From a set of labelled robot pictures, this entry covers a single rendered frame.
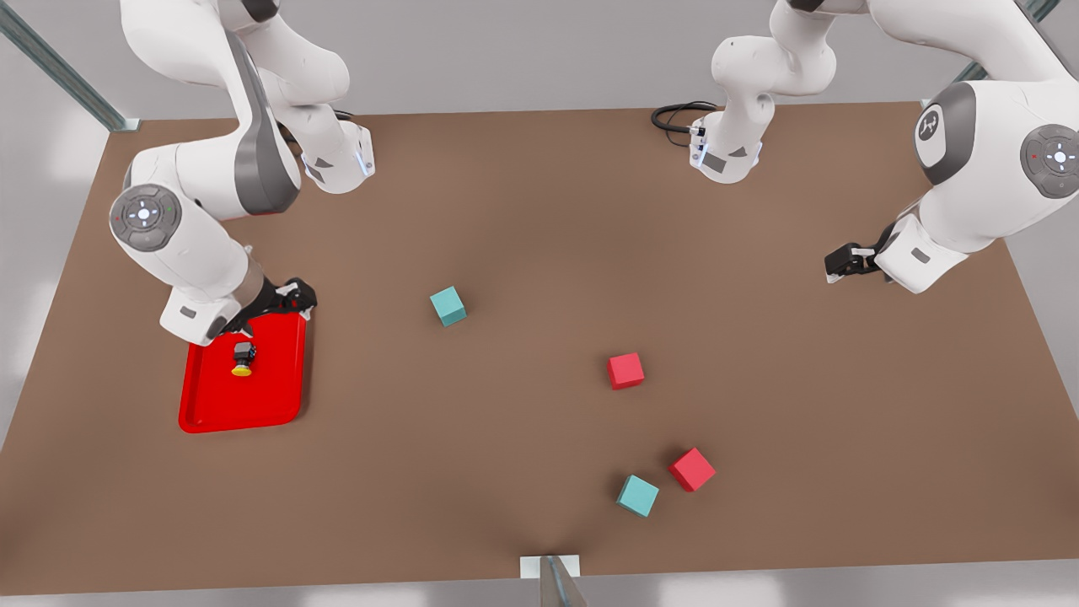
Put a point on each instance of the small grey yellow-tipped object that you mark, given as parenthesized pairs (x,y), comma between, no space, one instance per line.
(244,354)

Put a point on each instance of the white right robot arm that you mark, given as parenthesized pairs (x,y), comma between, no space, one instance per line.
(202,253)

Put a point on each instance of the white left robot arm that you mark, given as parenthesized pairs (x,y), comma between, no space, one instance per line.
(995,169)

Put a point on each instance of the red plastic tray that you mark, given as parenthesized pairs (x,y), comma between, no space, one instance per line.
(270,396)

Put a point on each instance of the teal cube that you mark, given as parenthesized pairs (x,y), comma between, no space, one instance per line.
(448,305)
(637,496)

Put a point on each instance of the red cube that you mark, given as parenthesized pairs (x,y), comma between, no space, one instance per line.
(692,470)
(625,371)

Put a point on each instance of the silver frame post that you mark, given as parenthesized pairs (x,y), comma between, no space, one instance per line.
(59,67)
(556,582)

